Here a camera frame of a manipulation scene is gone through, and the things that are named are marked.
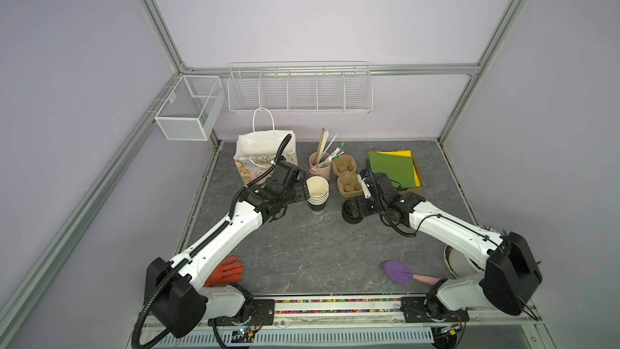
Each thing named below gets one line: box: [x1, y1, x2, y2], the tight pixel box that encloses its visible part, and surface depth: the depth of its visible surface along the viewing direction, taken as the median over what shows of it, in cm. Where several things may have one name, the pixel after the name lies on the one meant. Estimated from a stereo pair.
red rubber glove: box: [203, 256, 245, 288], surface depth 82 cm
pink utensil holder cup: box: [308, 151, 332, 181], surface depth 101 cm
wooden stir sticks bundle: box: [314, 126, 330, 166], surface depth 101 cm
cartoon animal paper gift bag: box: [233, 107, 298, 185], surface depth 90 cm
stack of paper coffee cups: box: [305, 175, 330, 215], surface depth 89 cm
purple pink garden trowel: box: [380, 260, 442, 286], surface depth 83 cm
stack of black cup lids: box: [341, 198, 364, 225], surface depth 78 cm
